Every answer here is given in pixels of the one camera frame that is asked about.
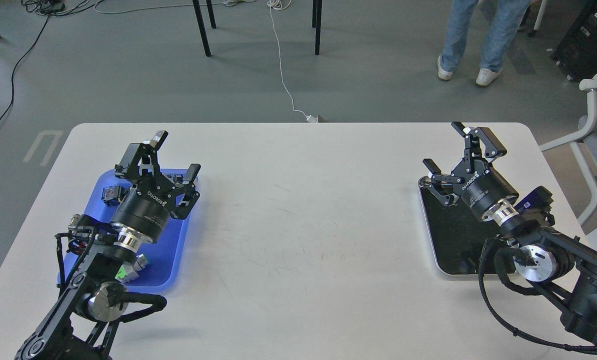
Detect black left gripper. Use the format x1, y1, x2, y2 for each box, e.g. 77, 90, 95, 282
109, 130, 201, 243

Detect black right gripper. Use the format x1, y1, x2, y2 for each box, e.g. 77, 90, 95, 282
418, 121, 520, 223

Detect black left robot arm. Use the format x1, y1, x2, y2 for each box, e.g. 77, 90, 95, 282
15, 130, 201, 360

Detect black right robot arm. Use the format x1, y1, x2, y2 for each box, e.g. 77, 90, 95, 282
418, 121, 597, 355

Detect silver metal tray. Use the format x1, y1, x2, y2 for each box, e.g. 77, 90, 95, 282
419, 188, 501, 276

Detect blue plastic tray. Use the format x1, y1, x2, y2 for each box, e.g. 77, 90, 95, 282
84, 170, 191, 294

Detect green white connector part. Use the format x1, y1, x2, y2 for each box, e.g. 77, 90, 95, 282
115, 254, 150, 284

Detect person in blue jeans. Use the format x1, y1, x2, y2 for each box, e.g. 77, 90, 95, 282
437, 0, 531, 87

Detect black equipment case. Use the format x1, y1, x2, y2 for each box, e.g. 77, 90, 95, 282
551, 0, 597, 81

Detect black table leg left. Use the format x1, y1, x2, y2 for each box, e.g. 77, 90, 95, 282
192, 0, 217, 57

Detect black table leg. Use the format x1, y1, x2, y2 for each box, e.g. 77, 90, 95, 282
192, 0, 217, 57
311, 0, 323, 56

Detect black table leg right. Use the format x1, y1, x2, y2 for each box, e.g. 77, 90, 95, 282
311, 0, 323, 56

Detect black blue switch block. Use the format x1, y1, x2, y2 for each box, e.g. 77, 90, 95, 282
100, 185, 128, 207

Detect black floor cable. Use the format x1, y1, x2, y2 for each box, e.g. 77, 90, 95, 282
0, 0, 104, 183

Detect white floor cable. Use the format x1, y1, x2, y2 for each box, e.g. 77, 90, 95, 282
267, 0, 319, 124

